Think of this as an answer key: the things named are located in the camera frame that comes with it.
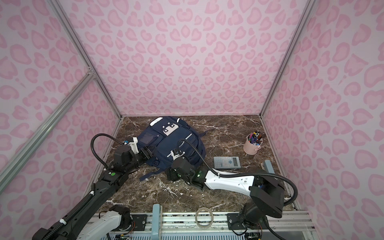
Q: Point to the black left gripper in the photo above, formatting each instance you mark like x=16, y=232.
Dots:
x=149, y=154

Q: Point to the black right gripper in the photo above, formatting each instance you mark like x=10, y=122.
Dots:
x=171, y=171

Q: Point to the navy blue student backpack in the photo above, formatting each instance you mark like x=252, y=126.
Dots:
x=163, y=136

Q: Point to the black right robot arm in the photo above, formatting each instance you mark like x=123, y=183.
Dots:
x=269, y=193

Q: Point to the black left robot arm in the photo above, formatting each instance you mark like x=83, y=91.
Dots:
x=70, y=226

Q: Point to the clear tape roll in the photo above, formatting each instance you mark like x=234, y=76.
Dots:
x=204, y=218

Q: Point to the light blue calculator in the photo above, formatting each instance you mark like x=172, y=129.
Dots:
x=226, y=163

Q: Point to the pink pen holder cup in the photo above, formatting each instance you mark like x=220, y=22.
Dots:
x=253, y=143

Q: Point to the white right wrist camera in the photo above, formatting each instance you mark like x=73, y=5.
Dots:
x=175, y=153

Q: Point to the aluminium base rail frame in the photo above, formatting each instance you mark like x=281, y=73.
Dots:
x=295, y=225

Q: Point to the teal ruler stand post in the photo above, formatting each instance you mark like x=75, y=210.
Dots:
x=157, y=219

